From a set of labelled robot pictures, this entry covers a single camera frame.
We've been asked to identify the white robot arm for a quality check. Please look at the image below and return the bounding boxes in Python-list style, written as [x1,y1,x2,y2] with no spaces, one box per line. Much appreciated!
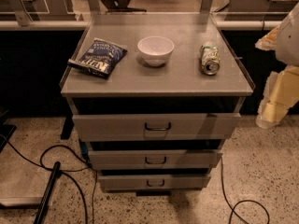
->
[255,4,299,129]

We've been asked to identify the grey top drawer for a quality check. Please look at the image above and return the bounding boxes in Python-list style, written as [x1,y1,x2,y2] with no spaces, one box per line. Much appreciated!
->
[73,113,240,142]

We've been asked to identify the grey drawer cabinet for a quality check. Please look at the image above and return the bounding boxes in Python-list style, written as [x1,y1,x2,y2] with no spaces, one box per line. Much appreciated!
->
[59,12,256,198]

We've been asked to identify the green soda can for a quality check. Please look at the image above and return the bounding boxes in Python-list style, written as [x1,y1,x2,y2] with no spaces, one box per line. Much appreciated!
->
[200,42,220,76]

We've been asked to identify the white bowl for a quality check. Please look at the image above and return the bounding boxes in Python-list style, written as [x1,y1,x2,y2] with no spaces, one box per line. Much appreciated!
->
[137,36,175,67]

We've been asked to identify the blue chip bag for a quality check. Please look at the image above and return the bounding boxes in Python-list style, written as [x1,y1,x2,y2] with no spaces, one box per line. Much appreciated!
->
[67,38,128,79]

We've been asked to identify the black bar on floor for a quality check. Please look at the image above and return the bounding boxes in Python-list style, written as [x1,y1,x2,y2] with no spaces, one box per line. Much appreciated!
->
[34,161,61,224]

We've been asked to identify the black floor cable right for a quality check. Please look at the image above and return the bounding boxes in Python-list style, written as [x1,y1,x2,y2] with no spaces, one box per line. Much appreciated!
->
[220,158,271,224]

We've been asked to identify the black floor cable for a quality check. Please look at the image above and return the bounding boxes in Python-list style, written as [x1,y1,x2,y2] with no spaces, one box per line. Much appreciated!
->
[220,158,271,224]
[0,133,99,224]

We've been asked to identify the black floor cable left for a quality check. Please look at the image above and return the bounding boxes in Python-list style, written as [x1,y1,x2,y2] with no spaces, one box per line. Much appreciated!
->
[0,133,99,224]

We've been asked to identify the grey metal post left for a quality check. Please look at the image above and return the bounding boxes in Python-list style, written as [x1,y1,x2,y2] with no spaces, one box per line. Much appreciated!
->
[8,0,32,26]

